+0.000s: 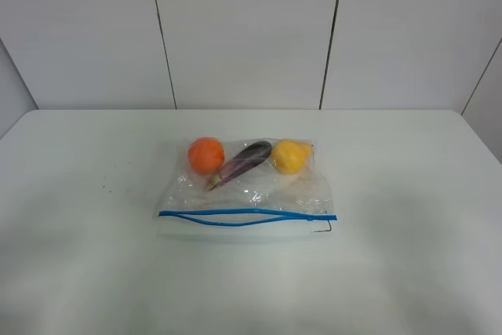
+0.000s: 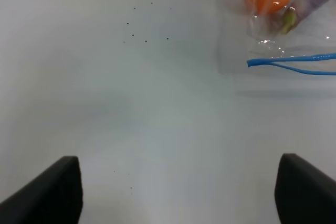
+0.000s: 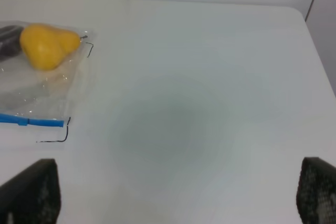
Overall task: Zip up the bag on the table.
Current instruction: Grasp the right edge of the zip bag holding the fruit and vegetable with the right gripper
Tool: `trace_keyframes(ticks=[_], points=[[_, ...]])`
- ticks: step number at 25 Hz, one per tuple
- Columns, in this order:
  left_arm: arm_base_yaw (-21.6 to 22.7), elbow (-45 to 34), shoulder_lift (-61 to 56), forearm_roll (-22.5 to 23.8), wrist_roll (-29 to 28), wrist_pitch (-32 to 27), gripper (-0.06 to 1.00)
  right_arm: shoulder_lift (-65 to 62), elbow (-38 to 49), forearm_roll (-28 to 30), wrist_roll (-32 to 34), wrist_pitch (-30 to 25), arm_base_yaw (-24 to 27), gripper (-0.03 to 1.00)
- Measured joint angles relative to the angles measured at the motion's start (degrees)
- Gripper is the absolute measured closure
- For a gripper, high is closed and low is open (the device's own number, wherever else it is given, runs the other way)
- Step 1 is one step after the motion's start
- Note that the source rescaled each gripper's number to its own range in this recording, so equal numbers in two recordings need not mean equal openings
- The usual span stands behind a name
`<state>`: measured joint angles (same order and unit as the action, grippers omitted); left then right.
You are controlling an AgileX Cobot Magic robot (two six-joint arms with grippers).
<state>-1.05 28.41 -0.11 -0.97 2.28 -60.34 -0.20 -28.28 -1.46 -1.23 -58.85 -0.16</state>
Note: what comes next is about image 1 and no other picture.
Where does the orange fruit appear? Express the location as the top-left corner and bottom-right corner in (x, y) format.
(187, 137), (225, 175)

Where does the clear blue-zip file bag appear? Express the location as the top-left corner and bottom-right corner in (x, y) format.
(157, 137), (337, 229)

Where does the small metal hex key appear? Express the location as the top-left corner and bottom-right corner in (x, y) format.
(311, 220), (333, 234)

